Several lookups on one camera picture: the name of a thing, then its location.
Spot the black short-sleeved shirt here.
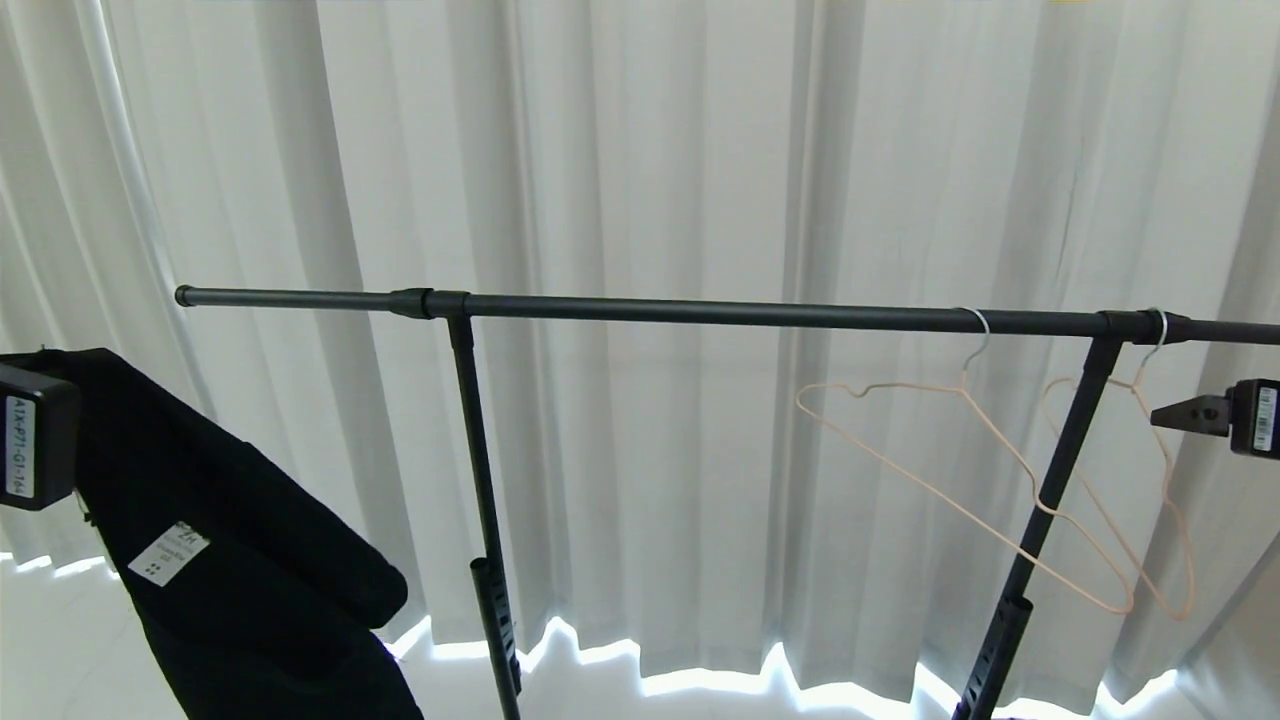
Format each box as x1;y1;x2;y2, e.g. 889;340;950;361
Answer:
38;347;426;720

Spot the white curtain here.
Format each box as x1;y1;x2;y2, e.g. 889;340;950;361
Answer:
0;0;1280;706

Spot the black clothes rack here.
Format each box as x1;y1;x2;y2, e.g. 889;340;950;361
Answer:
174;285;1280;720

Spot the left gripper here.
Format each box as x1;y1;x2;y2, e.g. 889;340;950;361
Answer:
0;360;83;512

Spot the pink clothes hanger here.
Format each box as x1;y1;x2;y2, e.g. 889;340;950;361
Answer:
1040;308;1196;623
795;308;1138;616

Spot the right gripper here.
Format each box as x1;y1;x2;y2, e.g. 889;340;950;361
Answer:
1150;378;1280;461

